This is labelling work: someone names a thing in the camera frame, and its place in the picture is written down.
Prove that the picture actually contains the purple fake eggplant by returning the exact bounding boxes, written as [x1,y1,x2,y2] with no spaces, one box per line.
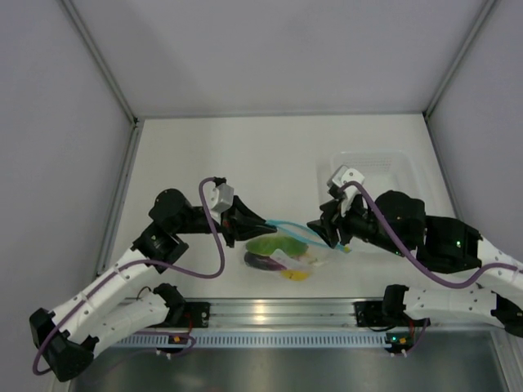
[244,252,286,272]

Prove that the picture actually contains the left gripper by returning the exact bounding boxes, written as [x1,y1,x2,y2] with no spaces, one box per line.
[172,195,276,247]

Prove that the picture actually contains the clear plastic basket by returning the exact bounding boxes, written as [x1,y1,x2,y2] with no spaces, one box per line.
[316,150,423,198]

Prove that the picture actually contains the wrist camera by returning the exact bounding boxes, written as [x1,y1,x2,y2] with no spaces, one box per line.
[327,165,365,216]
[208,177,235,214]

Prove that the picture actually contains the clear zip top bag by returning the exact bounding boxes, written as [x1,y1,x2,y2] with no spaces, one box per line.
[241,220,351,282]

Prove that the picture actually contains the green fake lettuce leaf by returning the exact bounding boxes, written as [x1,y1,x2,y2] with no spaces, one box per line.
[245,236,308,257]

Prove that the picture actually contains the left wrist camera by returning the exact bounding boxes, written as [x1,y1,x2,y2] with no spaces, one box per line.
[208,177,235,214]

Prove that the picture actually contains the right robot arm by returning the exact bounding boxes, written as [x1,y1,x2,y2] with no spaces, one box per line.
[307,190,522,337]

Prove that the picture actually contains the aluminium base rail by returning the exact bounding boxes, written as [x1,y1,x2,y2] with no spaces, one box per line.
[71,296,510,330]

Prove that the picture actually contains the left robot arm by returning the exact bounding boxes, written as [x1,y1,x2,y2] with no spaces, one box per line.
[29,177,277,382]

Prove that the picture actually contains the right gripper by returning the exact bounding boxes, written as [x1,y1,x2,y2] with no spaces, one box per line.
[308,191,411,258]

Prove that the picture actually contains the white slotted cable duct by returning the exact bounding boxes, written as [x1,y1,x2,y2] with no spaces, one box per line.
[123,331,409,349]

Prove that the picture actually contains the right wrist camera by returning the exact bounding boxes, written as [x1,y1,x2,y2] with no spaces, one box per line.
[327,165,365,216]

